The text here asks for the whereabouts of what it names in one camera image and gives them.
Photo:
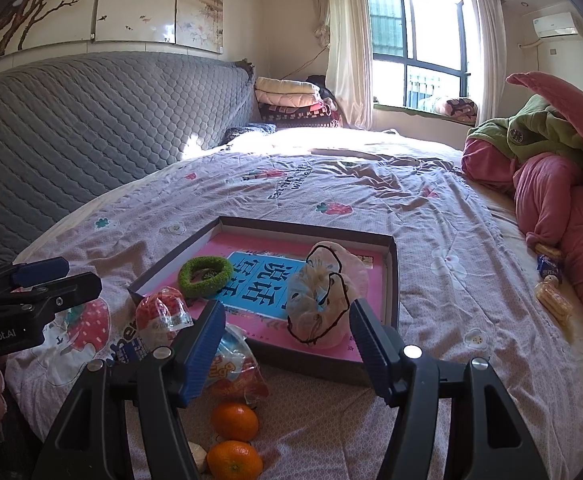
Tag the red snack clear packet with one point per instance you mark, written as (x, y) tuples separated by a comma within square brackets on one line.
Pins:
[(159, 315)]

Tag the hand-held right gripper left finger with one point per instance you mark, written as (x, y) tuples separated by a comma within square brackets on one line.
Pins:
[(204, 352)]

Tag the grey quilted headboard cover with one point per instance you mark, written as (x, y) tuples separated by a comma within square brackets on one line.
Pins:
[(96, 120)]

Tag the egg-shaped toy packet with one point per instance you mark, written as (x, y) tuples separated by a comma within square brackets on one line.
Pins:
[(236, 375)]

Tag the pink fleece blanket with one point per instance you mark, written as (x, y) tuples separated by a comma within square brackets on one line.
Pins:
[(551, 195)]

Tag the yellow wafer packet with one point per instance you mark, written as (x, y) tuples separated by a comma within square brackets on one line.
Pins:
[(549, 251)]

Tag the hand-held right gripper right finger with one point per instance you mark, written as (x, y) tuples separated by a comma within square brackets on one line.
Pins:
[(371, 347)]

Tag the white air conditioner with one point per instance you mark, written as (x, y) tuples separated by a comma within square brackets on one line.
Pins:
[(556, 25)]

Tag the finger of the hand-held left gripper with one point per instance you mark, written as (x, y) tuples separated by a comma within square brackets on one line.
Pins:
[(41, 270), (71, 290)]

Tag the dark patterned folded blanket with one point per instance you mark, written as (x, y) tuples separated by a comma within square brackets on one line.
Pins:
[(296, 117)]

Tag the small blue candy packet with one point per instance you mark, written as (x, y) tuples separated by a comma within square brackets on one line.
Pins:
[(549, 266)]

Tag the dark fuzzy pillow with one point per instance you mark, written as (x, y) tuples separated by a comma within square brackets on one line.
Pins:
[(249, 132)]

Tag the green fuzzy scrunchie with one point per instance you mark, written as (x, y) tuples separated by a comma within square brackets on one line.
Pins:
[(186, 277)]

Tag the orange mandarin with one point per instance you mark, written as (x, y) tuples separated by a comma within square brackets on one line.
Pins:
[(235, 421), (234, 460)]

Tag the green garment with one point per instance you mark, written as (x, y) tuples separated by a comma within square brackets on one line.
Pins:
[(546, 127)]

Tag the white sheer curtain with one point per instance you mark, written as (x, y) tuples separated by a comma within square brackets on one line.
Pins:
[(346, 60), (489, 60)]

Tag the patterned blanket on windowsill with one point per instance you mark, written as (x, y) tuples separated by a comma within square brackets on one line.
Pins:
[(451, 107)]

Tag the cream folded blanket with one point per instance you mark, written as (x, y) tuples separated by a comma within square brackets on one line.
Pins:
[(284, 91)]

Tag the yellow corn snack packet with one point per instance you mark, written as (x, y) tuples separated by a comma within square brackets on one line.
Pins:
[(554, 302)]

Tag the dark framed window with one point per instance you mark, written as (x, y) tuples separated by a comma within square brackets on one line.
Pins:
[(406, 60)]

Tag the grey cardboard box pink inside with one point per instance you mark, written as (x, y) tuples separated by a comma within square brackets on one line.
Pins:
[(206, 245)]

